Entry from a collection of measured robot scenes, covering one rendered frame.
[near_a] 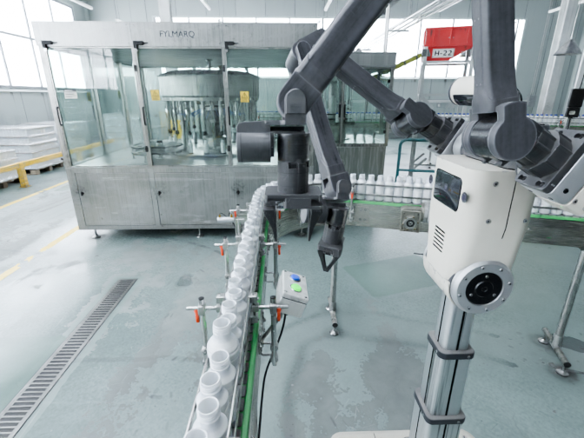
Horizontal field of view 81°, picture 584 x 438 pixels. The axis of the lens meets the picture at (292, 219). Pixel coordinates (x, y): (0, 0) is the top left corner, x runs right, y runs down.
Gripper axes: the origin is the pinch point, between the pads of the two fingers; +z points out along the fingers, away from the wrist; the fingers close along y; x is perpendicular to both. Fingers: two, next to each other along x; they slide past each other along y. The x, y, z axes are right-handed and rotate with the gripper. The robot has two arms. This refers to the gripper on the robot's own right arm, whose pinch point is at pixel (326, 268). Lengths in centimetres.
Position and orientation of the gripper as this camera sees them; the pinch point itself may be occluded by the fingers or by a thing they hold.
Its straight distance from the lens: 102.9
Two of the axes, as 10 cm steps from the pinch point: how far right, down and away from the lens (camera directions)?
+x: 9.5, 2.2, -2.0
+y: -2.6, 3.0, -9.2
